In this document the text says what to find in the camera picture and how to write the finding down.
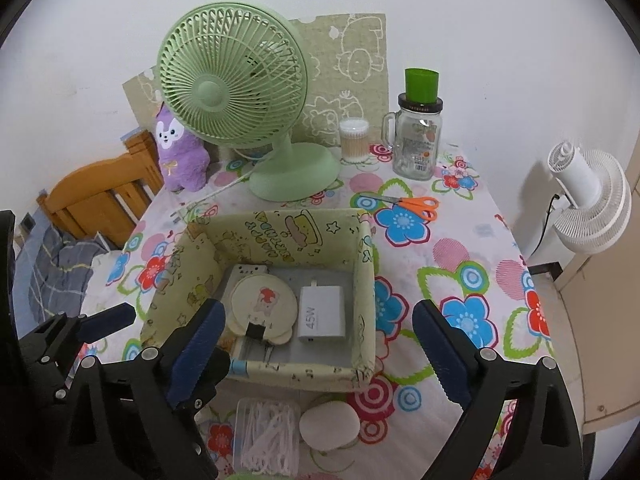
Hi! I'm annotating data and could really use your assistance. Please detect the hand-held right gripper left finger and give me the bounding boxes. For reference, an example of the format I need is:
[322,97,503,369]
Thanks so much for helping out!
[65,297,227,480]

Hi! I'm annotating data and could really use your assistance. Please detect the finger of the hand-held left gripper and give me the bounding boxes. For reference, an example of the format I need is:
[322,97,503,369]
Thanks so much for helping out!
[192,347,232,413]
[30,304,137,361]

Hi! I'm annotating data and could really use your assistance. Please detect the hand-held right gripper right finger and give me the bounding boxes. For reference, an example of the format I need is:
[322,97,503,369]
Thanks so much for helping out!
[412,299,586,480]

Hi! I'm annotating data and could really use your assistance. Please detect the round beige cartoon mirror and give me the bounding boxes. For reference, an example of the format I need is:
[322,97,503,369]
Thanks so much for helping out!
[221,272,300,346]

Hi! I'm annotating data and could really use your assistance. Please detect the long white cardboard box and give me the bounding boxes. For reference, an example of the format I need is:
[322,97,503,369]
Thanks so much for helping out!
[232,262,281,361]

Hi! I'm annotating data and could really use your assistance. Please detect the white square charger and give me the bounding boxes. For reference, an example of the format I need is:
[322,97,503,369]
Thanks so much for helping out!
[297,282,347,347]

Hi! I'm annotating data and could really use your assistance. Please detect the round white case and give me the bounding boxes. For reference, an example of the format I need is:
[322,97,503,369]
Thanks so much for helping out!
[298,402,361,453]

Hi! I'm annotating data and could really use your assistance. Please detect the yellow printed fabric storage box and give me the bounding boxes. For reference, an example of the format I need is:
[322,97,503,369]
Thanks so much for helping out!
[139,207,377,392]

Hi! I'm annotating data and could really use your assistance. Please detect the grey plaid blanket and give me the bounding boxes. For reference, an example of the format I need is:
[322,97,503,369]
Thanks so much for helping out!
[27,225,108,321]

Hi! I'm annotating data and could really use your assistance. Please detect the wooden bed headboard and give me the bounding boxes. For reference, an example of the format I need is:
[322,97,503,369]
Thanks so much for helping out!
[37,130,166,251]

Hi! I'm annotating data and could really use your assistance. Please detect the purple plush toy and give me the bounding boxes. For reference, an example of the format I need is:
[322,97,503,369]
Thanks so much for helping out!
[152,105,211,193]

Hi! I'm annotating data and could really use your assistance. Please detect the glass jar with green lid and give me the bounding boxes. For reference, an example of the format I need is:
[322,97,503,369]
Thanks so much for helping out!
[382,67,445,181]

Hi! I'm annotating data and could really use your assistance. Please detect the white standing fan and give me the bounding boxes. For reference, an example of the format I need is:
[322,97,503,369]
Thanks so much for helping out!
[520,142,632,261]

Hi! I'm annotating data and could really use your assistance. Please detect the clear cotton swab container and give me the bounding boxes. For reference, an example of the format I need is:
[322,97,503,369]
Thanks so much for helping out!
[339,119,371,163]

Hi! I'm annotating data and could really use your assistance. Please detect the green desk fan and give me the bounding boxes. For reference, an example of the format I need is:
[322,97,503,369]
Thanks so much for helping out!
[156,2,342,202]

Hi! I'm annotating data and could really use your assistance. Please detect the orange handled scissors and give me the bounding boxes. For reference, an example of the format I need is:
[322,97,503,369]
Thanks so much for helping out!
[359,192,441,222]

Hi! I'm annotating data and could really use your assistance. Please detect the black fan power cable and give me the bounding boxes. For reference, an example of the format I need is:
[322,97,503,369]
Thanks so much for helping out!
[530,192,561,256]

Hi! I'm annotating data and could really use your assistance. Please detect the white desk fan cable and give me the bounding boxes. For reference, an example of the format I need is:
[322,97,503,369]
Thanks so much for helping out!
[172,167,256,221]

